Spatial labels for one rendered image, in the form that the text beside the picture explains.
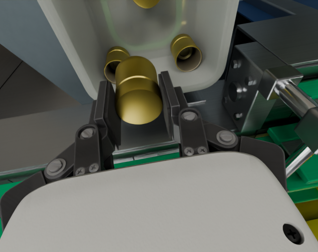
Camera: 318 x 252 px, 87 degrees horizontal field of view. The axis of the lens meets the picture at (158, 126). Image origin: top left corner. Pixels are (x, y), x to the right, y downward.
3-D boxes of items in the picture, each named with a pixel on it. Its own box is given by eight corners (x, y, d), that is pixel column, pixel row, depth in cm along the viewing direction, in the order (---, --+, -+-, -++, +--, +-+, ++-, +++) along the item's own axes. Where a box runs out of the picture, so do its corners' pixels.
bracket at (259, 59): (217, 102, 28) (235, 134, 24) (229, 45, 21) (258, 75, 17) (238, 98, 28) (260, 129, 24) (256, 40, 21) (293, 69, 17)
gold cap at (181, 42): (206, 48, 21) (196, 35, 24) (180, 43, 20) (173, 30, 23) (195, 73, 24) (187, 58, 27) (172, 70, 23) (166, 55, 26)
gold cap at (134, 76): (110, 59, 13) (106, 92, 10) (154, 52, 13) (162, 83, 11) (121, 94, 16) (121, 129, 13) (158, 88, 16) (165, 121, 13)
